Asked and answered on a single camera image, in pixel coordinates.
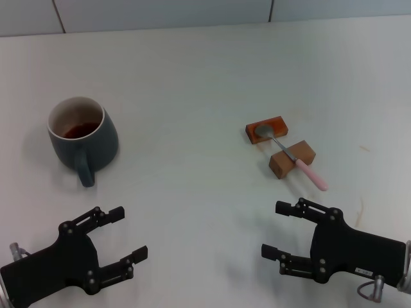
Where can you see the light brown wooden spoon rest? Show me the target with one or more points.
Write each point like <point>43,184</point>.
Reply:
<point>279,164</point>

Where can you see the dark brown coffee liquid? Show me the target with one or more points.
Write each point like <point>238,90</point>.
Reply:
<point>80,131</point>

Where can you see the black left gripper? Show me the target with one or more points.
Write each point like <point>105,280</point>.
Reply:
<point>64,260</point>

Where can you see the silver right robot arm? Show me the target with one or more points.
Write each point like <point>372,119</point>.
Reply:
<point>407,269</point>

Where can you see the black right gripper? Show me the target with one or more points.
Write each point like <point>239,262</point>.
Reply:
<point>353,253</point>

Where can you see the reddish brown wooden block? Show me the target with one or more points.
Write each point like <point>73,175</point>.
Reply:
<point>280,125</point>

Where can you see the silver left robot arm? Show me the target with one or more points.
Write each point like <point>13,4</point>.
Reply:
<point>2,296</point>

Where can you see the grey ceramic cup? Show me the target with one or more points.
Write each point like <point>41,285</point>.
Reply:
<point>96,150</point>

